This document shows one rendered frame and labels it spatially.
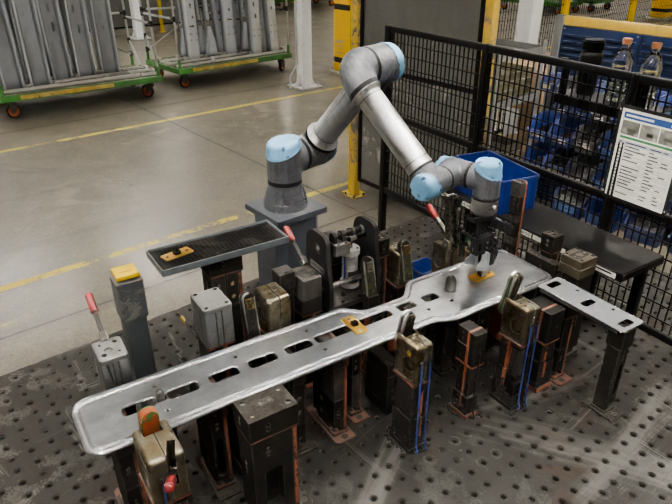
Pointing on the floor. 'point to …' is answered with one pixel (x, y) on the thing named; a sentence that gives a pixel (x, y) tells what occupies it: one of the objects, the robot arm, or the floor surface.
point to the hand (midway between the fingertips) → (482, 270)
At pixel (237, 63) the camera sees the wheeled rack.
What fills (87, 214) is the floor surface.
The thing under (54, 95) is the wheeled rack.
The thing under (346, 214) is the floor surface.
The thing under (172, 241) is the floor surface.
